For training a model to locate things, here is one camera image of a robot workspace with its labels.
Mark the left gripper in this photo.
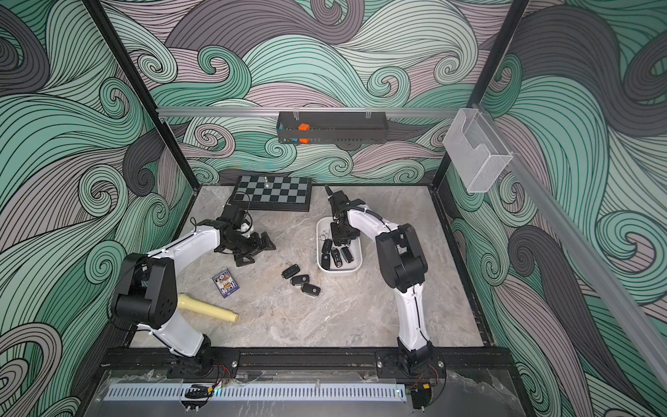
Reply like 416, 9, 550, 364
226, 233, 277, 266

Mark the black chrome Porsche key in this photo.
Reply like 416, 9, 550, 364
331, 247, 343, 269

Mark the black wall tray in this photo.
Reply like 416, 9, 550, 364
276, 112, 389, 146

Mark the blue playing card box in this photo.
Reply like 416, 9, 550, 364
212, 269, 240, 299

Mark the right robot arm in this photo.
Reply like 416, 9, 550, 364
325, 186, 434, 375

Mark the aluminium wall rail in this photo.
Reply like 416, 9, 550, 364
508, 153, 666, 387
156, 106, 459, 119

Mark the black chessboard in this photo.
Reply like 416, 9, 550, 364
229, 175, 312, 212

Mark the yellow flashlight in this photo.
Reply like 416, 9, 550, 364
178, 294, 239, 323

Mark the aluminium wall rail back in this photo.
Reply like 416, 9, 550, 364
156, 106, 459, 119

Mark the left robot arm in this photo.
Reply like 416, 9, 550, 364
109, 220, 275, 359

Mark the white storage box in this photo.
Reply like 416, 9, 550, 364
315, 216, 363, 276

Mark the aluminium wall rail right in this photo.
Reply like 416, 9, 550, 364
508, 153, 666, 387

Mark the black key with chrome trim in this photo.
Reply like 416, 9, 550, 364
340, 246, 354, 263

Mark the white perforated strip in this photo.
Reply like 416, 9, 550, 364
102, 382, 407, 402

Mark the clear acrylic wall holder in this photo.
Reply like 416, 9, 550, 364
443, 108, 512, 194

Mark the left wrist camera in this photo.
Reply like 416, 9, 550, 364
218, 204, 253, 234

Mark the black vw key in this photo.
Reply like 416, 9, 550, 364
290, 275, 310, 287
302, 283, 321, 297

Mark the black flip key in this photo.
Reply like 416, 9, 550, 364
321, 239, 333, 254
281, 264, 300, 279

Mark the orange block in tray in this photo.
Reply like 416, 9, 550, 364
298, 123, 310, 144

